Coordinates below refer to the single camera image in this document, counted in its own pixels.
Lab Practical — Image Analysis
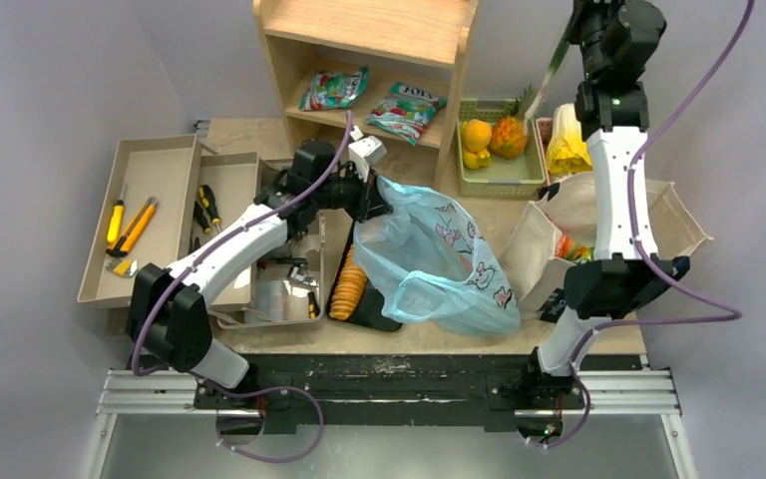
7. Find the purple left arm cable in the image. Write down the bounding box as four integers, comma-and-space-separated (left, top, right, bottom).
130, 109, 356, 378

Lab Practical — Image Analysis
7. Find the wooden shelf unit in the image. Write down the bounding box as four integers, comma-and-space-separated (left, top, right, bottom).
252, 1, 480, 189

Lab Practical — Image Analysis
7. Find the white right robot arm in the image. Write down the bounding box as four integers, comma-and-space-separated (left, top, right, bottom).
520, 1, 690, 406

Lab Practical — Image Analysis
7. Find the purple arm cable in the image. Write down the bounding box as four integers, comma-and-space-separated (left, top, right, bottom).
568, 0, 756, 378
130, 109, 356, 378

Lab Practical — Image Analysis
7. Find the beige toolbox tray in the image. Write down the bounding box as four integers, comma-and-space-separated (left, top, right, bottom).
77, 135, 259, 308

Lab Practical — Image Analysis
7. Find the orange fruit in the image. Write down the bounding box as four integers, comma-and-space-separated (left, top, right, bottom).
460, 119, 493, 154

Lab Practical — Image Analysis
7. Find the left candy bag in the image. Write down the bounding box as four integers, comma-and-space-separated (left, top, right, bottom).
298, 66, 368, 111

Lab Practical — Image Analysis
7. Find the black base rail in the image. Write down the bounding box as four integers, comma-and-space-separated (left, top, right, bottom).
125, 351, 648, 438

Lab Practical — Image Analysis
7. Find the black rectangular tray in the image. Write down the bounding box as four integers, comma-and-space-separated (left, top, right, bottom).
325, 239, 403, 333

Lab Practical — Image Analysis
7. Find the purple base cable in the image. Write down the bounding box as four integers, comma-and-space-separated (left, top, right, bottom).
214, 386, 325, 465

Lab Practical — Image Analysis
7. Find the grey open toolbox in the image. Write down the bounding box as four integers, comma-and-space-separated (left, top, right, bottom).
200, 152, 324, 329

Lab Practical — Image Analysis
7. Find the beige canvas tote bag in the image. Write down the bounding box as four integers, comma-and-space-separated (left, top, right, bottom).
499, 172, 712, 323

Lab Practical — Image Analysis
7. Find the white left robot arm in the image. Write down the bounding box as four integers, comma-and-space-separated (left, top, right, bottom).
128, 137, 393, 408

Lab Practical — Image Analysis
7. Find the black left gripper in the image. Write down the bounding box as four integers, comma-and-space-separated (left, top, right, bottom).
312, 162, 392, 224

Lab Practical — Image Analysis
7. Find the stubby black yellow screwdriver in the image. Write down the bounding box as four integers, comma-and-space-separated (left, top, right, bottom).
307, 291, 321, 319

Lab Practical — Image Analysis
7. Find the pineapple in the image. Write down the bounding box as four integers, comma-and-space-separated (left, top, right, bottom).
488, 86, 536, 160

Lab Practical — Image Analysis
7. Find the orange snack packet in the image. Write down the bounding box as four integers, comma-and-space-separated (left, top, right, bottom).
554, 234, 592, 264

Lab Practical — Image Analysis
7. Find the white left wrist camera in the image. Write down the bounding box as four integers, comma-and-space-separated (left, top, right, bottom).
348, 126, 387, 182

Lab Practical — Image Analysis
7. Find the small yellow screwdriver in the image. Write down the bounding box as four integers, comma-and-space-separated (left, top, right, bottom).
106, 183, 127, 246

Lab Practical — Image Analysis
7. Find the yellow white napa cabbage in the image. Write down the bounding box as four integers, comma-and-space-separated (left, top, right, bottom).
546, 103, 592, 176

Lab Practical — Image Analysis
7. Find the light blue plastic grocery bag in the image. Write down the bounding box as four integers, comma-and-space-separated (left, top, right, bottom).
353, 178, 521, 336

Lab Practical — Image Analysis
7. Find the candy bag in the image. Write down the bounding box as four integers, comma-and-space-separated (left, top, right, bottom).
298, 66, 368, 111
364, 82, 448, 146

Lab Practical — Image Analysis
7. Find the orange spiral bread loaf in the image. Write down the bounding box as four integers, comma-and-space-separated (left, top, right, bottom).
328, 244, 368, 320

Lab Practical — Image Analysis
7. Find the green scallion bunch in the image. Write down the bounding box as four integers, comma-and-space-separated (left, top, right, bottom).
523, 19, 572, 124

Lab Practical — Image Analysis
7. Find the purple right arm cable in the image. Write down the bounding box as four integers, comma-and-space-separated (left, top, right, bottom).
568, 0, 756, 378

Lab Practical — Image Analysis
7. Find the pink plastic basket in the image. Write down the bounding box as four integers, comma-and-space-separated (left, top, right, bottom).
534, 118, 553, 183

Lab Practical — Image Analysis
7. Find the right candy bag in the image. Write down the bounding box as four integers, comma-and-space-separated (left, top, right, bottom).
364, 82, 448, 146

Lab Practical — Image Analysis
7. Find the yellow utility knife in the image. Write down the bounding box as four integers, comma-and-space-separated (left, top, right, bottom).
105, 196, 159, 278

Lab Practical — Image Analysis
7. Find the green plastic basket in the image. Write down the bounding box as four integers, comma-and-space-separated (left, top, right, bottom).
455, 98, 547, 198

